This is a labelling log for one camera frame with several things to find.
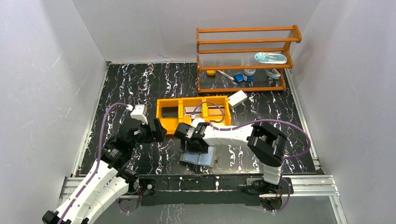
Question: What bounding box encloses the dark card in tray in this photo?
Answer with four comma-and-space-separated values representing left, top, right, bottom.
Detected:
161, 106, 178, 118

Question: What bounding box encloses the small blue box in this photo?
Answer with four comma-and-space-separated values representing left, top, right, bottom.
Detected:
233, 73, 244, 83

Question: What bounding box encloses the green and white box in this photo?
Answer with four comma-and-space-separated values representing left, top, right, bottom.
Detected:
227, 90, 248, 109

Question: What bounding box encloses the yellow three-compartment organizer tray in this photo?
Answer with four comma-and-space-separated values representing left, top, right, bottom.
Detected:
156, 96, 232, 136

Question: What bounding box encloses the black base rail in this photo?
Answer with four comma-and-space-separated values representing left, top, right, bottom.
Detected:
110, 174, 295, 207

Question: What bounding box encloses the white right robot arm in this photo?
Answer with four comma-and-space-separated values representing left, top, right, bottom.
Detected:
174, 119, 286, 185

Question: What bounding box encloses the orange wooden shelf rack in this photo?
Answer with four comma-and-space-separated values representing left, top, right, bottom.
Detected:
196, 25, 302, 93

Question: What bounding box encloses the brown card in tray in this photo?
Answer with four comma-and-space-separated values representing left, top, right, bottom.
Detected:
207, 106, 225, 116

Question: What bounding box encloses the white jar blue label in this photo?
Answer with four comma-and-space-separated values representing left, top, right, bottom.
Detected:
243, 69, 256, 82

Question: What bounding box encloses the white marker pen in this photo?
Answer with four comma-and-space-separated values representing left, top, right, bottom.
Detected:
216, 70, 235, 81

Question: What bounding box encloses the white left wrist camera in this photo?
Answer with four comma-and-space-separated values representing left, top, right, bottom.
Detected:
130, 105, 148, 125

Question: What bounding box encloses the teal blister pack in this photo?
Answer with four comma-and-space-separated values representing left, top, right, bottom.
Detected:
254, 52, 288, 64

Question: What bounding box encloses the small yellow block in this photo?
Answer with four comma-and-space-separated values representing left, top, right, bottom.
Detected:
206, 70, 216, 77

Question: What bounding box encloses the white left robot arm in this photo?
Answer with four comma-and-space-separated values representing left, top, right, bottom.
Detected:
42, 118, 167, 224

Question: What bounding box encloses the silver card in tray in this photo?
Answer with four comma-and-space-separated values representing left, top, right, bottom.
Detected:
184, 106, 202, 117

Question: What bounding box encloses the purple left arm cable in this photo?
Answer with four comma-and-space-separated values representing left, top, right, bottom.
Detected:
56, 102, 134, 224

